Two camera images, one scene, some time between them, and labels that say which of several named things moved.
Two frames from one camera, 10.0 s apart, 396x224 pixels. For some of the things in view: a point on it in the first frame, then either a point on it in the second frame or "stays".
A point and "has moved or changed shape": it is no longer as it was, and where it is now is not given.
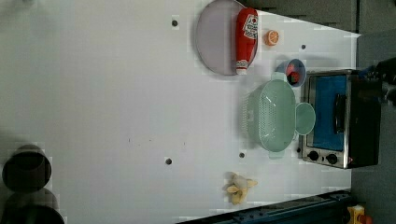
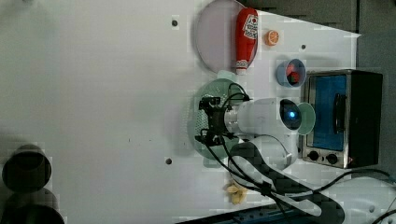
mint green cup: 304,119 stays
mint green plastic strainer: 270,115 has moved or changed shape
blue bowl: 300,65 stays
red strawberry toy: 289,68 stays
